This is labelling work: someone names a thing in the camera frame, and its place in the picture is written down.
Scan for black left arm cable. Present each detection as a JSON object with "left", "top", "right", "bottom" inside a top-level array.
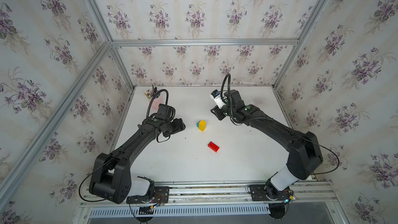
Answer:
[{"left": 146, "top": 89, "right": 170, "bottom": 119}]

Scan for pens in cup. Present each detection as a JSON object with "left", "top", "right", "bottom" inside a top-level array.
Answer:
[{"left": 144, "top": 85, "right": 158, "bottom": 100}]

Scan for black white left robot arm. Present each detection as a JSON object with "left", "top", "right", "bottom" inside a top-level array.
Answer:
[{"left": 89, "top": 114, "right": 186, "bottom": 204}]

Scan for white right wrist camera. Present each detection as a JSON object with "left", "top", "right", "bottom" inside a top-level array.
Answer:
[{"left": 210, "top": 89, "right": 226, "bottom": 109}]

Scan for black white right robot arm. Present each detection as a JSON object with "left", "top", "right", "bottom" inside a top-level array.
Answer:
[{"left": 210, "top": 105, "right": 323, "bottom": 194}]

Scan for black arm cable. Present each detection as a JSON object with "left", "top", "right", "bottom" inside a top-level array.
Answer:
[
  {"left": 220, "top": 73, "right": 246, "bottom": 125},
  {"left": 146, "top": 89, "right": 170, "bottom": 119}
]

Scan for red long lego brick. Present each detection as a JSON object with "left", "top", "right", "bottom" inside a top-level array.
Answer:
[{"left": 207, "top": 142, "right": 220, "bottom": 152}]

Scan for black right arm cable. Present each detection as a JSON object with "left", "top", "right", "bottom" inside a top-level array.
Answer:
[{"left": 220, "top": 73, "right": 246, "bottom": 125}]

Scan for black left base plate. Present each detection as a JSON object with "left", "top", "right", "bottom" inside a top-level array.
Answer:
[{"left": 126, "top": 186, "right": 170, "bottom": 205}]

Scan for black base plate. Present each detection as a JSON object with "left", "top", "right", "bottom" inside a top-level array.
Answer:
[
  {"left": 248, "top": 184, "right": 294, "bottom": 202},
  {"left": 126, "top": 186, "right": 170, "bottom": 205}
]

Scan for aluminium mounting rail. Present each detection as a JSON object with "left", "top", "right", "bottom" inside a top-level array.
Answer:
[{"left": 79, "top": 180, "right": 338, "bottom": 208}]

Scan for yellow square lego brick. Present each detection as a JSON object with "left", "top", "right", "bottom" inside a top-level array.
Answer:
[{"left": 199, "top": 120, "right": 207, "bottom": 132}]

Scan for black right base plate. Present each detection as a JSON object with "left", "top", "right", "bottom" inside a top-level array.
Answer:
[{"left": 248, "top": 184, "right": 294, "bottom": 202}]

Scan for pink pen cup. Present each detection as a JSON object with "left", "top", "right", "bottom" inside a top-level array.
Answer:
[{"left": 151, "top": 97, "right": 164, "bottom": 112}]

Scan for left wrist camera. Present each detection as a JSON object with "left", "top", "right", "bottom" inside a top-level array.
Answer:
[{"left": 156, "top": 104, "right": 176, "bottom": 122}]

